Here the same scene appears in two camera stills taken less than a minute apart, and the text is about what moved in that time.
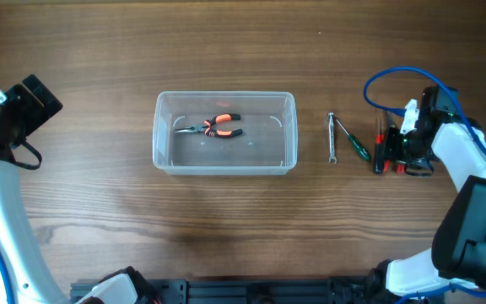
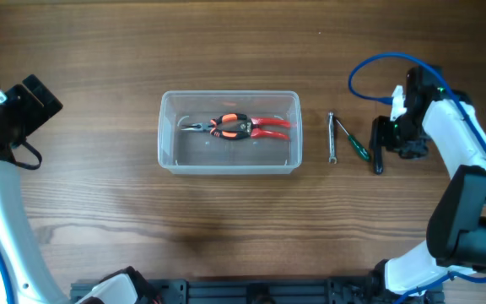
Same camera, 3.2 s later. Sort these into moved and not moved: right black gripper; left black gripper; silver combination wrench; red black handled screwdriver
Moved: right black gripper
Not moved: left black gripper; red black handled screwdriver; silver combination wrench
